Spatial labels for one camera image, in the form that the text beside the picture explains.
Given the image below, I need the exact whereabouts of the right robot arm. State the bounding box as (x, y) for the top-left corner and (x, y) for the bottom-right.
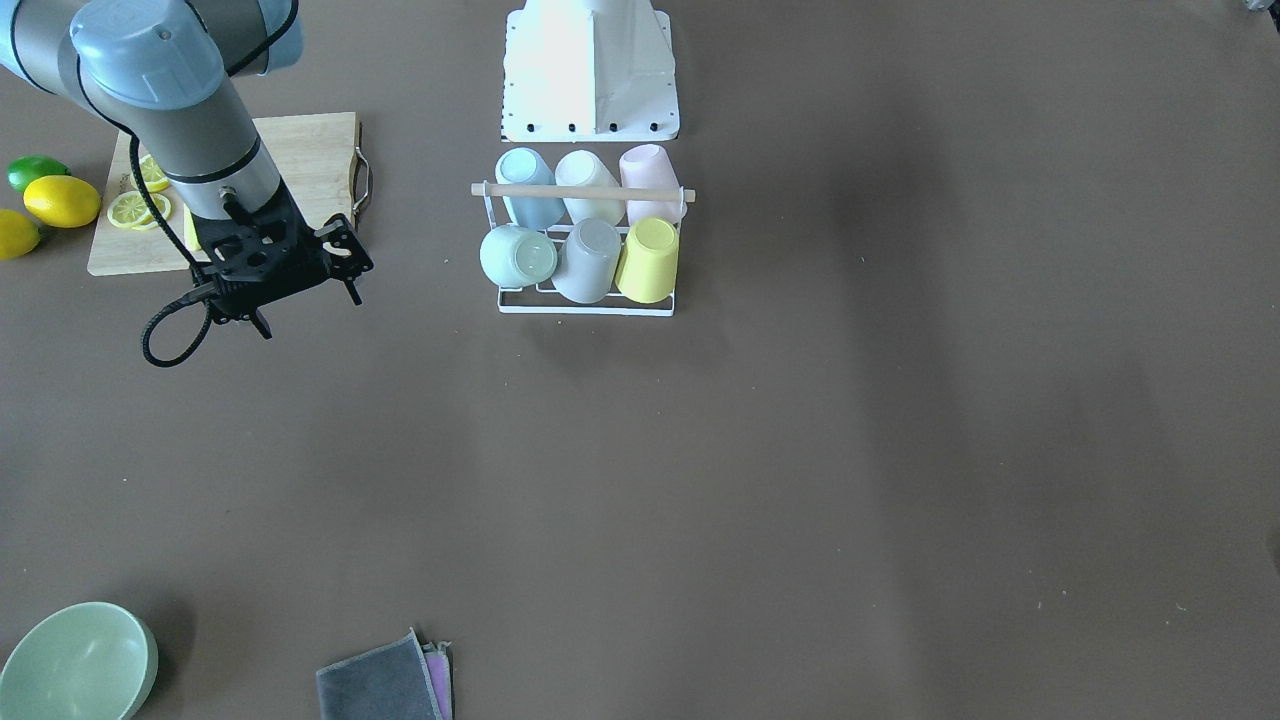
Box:
(3, 1), (372, 336)

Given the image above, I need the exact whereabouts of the green bowl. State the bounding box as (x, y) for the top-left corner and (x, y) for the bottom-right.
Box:
(1, 601), (159, 719)

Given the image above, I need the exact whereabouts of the green cup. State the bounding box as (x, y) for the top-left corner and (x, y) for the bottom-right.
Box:
(479, 224), (559, 288)

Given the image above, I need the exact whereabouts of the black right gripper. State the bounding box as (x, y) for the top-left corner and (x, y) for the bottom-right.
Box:
(195, 184), (375, 340)

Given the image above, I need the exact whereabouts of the yellow cup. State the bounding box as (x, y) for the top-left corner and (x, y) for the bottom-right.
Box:
(614, 217), (680, 304)

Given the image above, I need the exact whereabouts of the wooden cutting board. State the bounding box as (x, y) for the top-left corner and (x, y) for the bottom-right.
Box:
(87, 111), (369, 277)

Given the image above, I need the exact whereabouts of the lemon slice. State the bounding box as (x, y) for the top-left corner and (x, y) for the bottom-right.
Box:
(136, 154), (170, 193)
(104, 190), (173, 231)

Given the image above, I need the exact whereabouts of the white cup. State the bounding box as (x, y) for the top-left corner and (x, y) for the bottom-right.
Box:
(556, 150), (626, 225)

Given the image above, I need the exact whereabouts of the grey cup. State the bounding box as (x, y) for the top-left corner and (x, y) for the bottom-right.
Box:
(550, 218), (622, 304)

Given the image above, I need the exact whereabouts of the whole yellow lemon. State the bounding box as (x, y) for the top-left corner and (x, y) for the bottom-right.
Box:
(23, 176), (101, 228)

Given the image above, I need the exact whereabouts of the white wire cup rack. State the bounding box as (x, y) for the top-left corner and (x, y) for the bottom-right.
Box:
(470, 179), (698, 318)

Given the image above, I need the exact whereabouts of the pink cup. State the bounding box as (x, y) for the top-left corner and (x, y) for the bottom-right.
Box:
(620, 143), (687, 225)

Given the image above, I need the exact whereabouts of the grey folded cloth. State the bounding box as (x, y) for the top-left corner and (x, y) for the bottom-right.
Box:
(316, 632), (435, 719)

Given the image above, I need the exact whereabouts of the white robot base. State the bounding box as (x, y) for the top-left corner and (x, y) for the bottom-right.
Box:
(500, 1), (681, 143)

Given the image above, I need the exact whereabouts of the pink cloth under grey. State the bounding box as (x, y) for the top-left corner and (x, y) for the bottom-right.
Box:
(421, 642), (454, 720)

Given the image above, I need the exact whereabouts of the green lime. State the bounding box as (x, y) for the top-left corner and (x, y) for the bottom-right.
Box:
(5, 154), (70, 193)

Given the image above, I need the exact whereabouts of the light blue cup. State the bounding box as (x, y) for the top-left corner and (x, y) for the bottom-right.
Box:
(495, 147), (566, 231)

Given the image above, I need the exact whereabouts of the yellow plastic knife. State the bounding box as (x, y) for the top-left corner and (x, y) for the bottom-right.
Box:
(183, 208), (204, 255)

